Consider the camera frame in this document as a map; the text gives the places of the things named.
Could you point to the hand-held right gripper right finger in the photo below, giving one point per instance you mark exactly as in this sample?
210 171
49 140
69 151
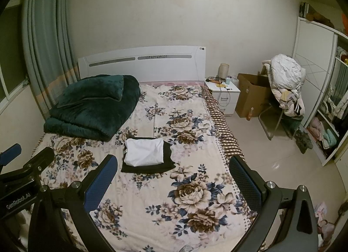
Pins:
243 180

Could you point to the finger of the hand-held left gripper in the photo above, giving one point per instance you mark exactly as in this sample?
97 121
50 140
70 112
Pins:
40 159
11 153

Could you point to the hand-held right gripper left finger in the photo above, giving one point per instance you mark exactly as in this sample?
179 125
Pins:
103 178

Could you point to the white t-shirt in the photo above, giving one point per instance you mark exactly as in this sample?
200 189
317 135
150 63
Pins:
144 151

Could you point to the pink folded clothes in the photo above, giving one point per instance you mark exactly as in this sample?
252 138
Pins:
315 129

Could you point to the teal folded clothes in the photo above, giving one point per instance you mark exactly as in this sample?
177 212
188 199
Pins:
330 136

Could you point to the pile of clothes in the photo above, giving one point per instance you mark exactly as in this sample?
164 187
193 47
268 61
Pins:
285 78

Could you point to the metal chair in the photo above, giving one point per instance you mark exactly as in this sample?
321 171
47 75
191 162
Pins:
272 124

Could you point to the brown checked bed sheet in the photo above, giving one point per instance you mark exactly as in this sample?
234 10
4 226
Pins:
220 121

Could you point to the dark green blanket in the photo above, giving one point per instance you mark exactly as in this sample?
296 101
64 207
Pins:
89 116

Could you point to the orange bottle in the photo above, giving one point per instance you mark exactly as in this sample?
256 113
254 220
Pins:
248 115

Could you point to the black folded garment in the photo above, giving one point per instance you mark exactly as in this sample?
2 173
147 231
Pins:
168 159

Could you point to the dark shoes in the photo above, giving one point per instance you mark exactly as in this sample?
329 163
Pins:
304 142

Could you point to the bed with floral sheet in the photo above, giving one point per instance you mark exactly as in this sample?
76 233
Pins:
163 121

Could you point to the large cardboard box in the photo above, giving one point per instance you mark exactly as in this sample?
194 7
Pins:
251 97

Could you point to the white nightstand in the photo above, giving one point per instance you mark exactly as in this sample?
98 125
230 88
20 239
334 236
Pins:
224 98

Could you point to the dark green pillow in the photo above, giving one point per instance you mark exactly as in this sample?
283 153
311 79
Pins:
89 90

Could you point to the pink cloth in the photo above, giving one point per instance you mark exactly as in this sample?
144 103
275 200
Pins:
325 216

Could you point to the small light blue jar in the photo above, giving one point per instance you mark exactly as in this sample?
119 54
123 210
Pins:
228 79

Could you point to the beige table lamp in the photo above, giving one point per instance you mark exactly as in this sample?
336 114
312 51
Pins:
224 70

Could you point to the white bed headboard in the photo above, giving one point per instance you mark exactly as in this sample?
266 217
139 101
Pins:
141 64

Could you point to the green curtain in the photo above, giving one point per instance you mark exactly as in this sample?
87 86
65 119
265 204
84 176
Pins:
46 37

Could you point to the white wardrobe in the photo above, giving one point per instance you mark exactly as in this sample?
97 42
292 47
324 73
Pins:
312 64

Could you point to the dark items on wardrobe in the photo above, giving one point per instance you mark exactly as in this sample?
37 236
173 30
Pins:
315 14

